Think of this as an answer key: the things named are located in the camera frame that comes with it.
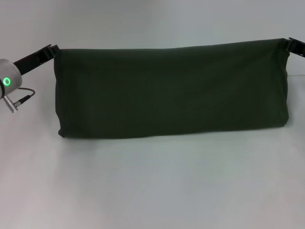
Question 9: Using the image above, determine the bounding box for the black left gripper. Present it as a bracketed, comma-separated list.
[13, 44, 60, 75]

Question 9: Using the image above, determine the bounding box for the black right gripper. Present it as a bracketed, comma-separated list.
[284, 37, 305, 58]

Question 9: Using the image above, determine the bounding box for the dark green shirt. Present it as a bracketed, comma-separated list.
[52, 38, 291, 139]

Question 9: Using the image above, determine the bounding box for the left gripper cable with connector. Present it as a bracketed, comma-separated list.
[3, 87, 37, 108]

